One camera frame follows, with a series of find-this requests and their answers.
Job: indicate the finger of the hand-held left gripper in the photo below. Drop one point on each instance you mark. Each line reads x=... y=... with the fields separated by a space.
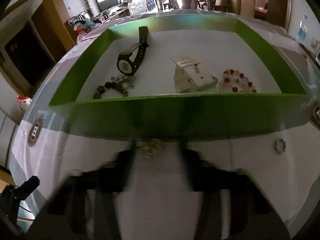
x=27 y=187

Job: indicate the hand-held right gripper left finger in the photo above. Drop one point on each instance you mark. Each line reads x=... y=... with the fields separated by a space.
x=100 y=180

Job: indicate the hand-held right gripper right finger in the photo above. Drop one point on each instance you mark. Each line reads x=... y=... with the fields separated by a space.
x=217 y=180

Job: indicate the green cardboard box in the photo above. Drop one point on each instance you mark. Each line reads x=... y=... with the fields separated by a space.
x=175 y=115

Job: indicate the white wristwatch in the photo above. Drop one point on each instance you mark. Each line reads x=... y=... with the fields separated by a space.
x=202 y=80

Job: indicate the black wristwatch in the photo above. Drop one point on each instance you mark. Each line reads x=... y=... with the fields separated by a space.
x=125 y=65

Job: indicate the white and red bag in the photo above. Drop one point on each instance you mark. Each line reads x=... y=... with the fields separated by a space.
x=23 y=102

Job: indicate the pile of clothes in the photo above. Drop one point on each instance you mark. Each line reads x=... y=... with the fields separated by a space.
x=83 y=26

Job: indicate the wooden armchair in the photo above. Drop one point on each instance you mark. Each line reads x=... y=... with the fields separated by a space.
x=71 y=21

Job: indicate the wooden television cabinet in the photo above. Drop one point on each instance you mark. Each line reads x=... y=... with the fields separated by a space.
x=116 y=13

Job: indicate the clear water bottle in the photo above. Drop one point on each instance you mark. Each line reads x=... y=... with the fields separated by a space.
x=302 y=30

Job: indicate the white baby fence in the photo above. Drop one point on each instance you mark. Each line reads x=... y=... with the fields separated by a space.
x=136 y=7

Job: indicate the wooden sofa with cushions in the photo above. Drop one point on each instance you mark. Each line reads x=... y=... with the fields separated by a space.
x=221 y=0

